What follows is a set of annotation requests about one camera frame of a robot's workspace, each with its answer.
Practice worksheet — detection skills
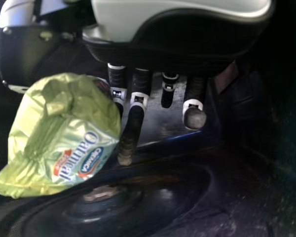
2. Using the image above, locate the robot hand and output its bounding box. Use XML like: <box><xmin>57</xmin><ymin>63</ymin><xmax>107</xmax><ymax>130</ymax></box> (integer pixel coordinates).
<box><xmin>0</xmin><ymin>0</ymin><xmax>275</xmax><ymax>166</ymax></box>

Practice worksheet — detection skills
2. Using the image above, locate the yellow-green biscuit packet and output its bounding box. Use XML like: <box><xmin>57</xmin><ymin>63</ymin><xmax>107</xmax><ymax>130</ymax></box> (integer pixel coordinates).
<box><xmin>0</xmin><ymin>73</ymin><xmax>122</xmax><ymax>199</ymax></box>

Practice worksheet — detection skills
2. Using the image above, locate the black oven with glass door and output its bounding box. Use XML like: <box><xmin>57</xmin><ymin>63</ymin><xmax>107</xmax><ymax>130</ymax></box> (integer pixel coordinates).
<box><xmin>0</xmin><ymin>0</ymin><xmax>296</xmax><ymax>237</ymax></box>

